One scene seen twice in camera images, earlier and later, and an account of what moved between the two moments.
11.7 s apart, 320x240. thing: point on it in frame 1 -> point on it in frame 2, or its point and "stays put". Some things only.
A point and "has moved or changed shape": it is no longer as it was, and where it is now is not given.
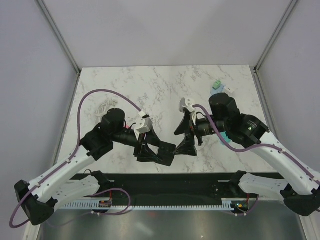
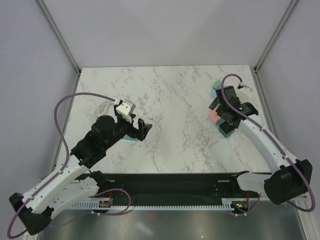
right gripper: x=187 y=146 -> x=214 y=104
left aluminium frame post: x=50 y=20 stays put
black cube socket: x=166 y=153 has moved or changed shape
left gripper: x=142 y=150 -> x=140 y=133
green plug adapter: x=216 y=85 stays put
